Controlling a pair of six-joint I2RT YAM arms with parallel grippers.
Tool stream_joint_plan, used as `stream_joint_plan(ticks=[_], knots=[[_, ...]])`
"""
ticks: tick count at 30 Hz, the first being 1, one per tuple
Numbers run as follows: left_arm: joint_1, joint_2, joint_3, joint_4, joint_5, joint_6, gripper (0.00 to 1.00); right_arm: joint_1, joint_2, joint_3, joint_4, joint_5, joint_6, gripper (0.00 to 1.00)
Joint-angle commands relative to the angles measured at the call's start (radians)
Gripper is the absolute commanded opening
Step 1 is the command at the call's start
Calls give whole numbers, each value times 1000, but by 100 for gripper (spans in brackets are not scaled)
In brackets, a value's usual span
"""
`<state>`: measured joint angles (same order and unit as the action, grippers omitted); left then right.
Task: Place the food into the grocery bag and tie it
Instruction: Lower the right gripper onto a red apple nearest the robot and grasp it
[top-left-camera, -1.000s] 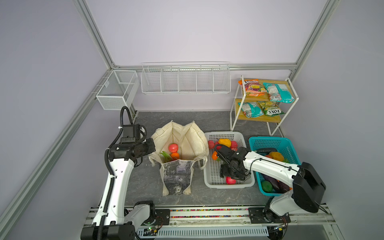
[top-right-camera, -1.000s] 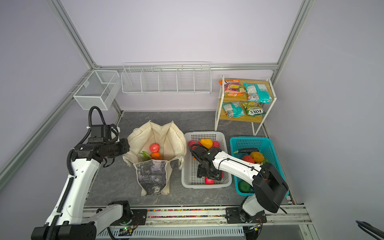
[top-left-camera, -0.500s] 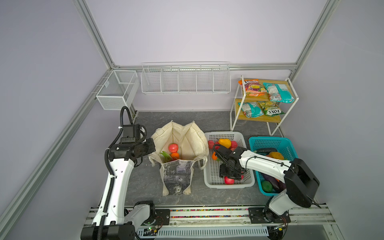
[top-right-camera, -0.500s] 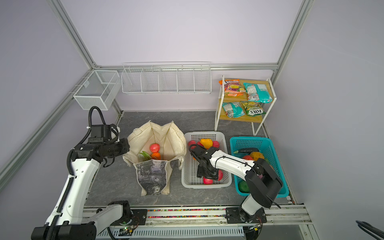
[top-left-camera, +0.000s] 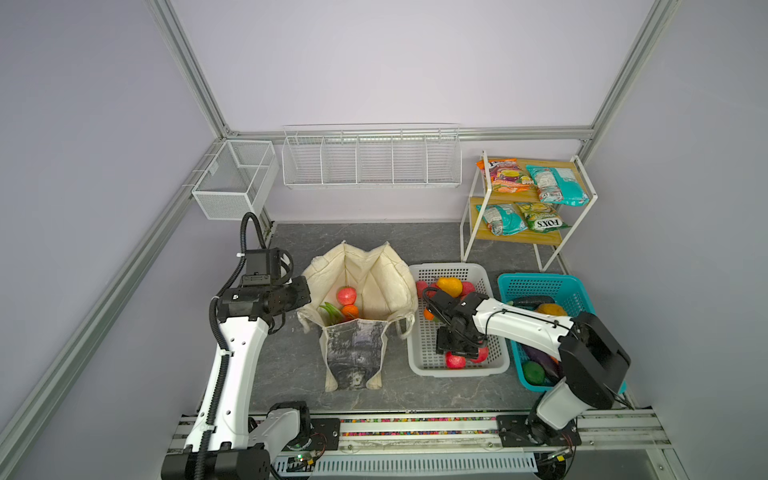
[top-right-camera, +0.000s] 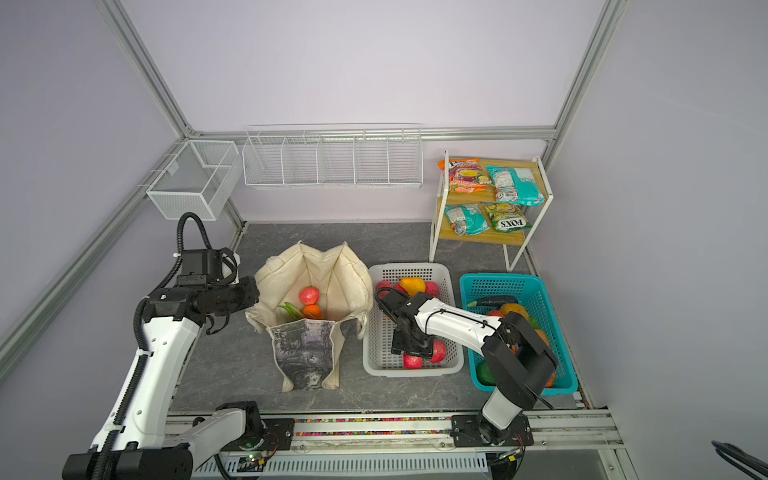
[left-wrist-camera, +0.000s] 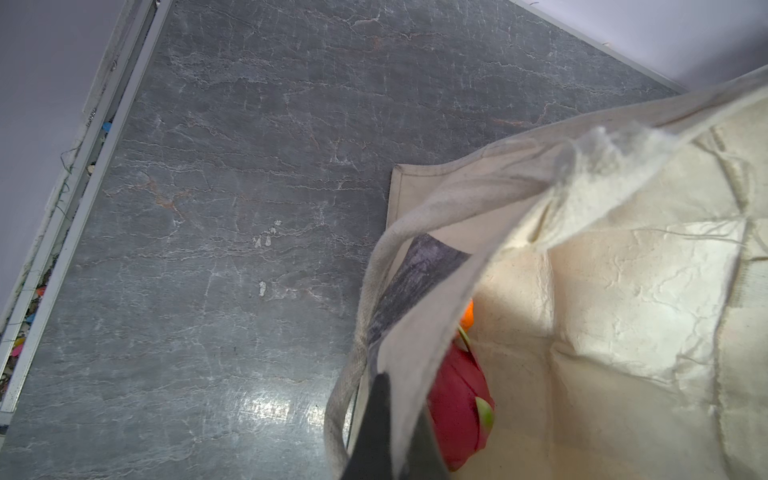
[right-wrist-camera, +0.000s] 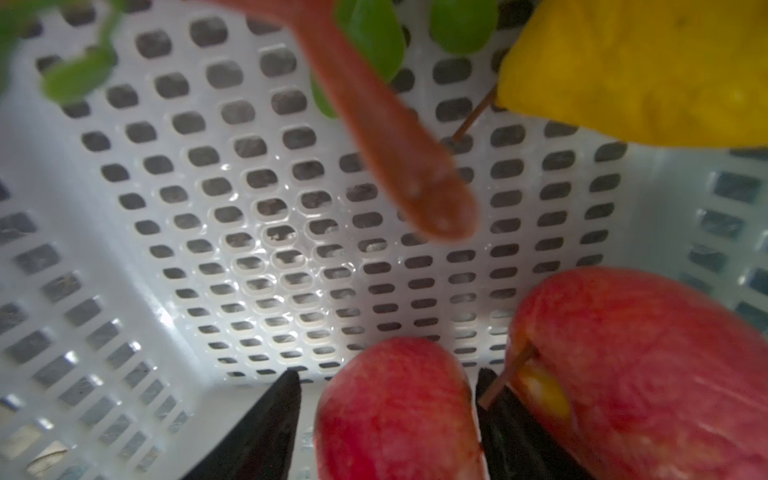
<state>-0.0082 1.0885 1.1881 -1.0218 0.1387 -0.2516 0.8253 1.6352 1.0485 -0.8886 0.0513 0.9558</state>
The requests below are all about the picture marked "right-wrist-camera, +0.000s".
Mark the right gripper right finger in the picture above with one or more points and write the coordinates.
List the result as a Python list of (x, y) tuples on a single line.
[(517, 447)]

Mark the red apple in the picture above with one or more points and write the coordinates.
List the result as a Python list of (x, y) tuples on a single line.
[(641, 377), (401, 409)]

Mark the leafy red twig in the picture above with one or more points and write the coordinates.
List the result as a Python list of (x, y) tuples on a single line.
[(418, 174)]

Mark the yellow lemon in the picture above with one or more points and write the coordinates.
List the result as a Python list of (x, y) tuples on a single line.
[(662, 73)]

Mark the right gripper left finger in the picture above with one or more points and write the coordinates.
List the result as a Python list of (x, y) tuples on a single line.
[(260, 446)]

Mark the white plastic fruit basket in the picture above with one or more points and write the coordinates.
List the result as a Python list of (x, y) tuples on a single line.
[(194, 228)]

